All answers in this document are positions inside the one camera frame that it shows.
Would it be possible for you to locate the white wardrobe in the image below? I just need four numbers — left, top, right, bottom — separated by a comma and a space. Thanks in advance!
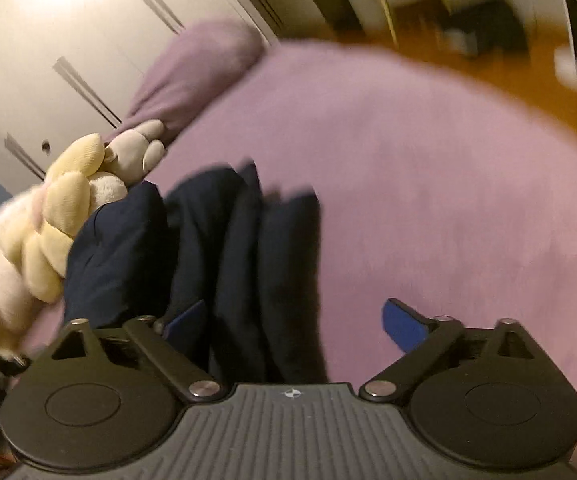
0, 0, 292, 196

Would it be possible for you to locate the black box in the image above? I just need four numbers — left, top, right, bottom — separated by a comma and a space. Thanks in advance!
441, 0, 528, 57

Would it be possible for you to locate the grey plush toy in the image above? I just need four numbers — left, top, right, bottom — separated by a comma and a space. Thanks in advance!
104, 119, 168, 183

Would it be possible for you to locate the white round base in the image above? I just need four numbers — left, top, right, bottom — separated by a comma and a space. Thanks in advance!
553, 45, 577, 95

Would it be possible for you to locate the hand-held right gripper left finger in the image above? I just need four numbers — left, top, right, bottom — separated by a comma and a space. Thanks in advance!
51, 300, 224, 403

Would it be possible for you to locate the cream flower plush toy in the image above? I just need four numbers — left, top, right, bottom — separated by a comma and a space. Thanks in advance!
0, 132, 130, 353

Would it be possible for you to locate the dark navy garment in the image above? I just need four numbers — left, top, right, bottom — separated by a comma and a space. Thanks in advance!
63, 160, 329, 386

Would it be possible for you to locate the purple pillow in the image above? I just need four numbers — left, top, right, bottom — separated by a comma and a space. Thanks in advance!
116, 19, 268, 147

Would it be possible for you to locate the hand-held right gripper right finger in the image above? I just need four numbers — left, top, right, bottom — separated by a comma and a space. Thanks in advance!
359, 297, 537, 403

